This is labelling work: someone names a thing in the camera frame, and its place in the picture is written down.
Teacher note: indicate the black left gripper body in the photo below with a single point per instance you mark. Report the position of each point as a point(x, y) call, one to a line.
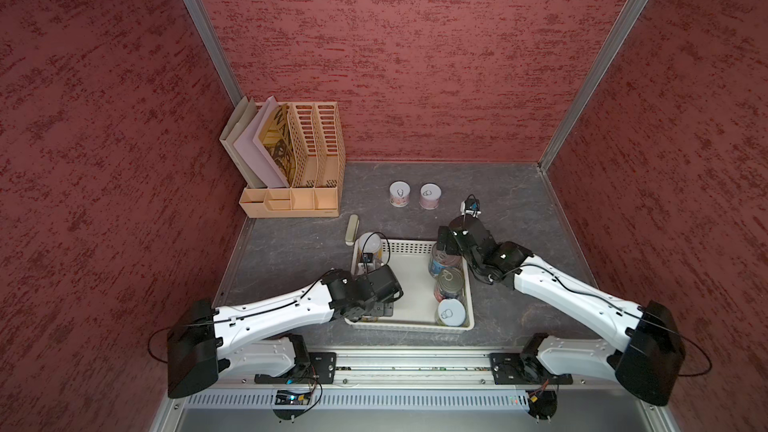
point(375, 309)

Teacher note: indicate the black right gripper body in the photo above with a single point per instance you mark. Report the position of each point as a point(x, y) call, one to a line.
point(473, 259)

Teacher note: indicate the light blue corn can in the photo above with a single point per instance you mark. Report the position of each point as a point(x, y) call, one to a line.
point(440, 259)

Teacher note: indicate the dark navy red can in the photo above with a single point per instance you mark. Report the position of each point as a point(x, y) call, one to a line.
point(449, 284)

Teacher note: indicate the yellow can with white lid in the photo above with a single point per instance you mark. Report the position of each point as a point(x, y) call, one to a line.
point(370, 242)

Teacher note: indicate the pink can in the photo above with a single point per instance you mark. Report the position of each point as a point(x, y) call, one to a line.
point(399, 194)
point(430, 195)

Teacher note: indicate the green label white-top can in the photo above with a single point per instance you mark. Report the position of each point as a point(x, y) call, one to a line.
point(451, 313)

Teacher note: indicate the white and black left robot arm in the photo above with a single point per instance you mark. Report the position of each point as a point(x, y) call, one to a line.
point(206, 341)

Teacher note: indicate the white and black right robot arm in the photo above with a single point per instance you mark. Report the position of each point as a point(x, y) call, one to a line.
point(638, 347)

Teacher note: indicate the white perforated plastic basket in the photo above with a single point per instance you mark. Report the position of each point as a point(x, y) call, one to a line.
point(417, 310)

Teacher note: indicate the left round black electronics board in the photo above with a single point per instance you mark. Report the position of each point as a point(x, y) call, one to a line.
point(289, 405)

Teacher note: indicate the round black electronics board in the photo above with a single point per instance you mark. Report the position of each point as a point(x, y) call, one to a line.
point(289, 405)
point(543, 405)

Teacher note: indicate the peach plastic desk organizer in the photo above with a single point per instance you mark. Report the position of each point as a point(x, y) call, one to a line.
point(317, 187)

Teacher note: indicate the right round black electronics board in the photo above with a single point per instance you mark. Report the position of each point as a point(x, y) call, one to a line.
point(543, 405)

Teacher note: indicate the yellow black patterned magazine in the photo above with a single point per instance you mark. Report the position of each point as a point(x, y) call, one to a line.
point(276, 139)

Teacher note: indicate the pink file folder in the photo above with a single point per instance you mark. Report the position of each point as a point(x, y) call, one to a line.
point(249, 148)

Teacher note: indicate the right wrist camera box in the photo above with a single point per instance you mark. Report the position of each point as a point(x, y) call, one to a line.
point(471, 206)

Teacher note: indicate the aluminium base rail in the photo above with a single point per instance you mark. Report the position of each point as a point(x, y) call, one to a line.
point(414, 389)

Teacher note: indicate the right aluminium corner post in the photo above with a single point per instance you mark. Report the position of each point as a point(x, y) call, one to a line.
point(623, 25)

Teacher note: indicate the aluminium corner post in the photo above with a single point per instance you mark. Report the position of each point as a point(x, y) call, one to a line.
point(212, 44)
point(623, 25)

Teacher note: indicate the left aluminium corner post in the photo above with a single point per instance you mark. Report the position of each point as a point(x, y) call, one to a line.
point(212, 44)

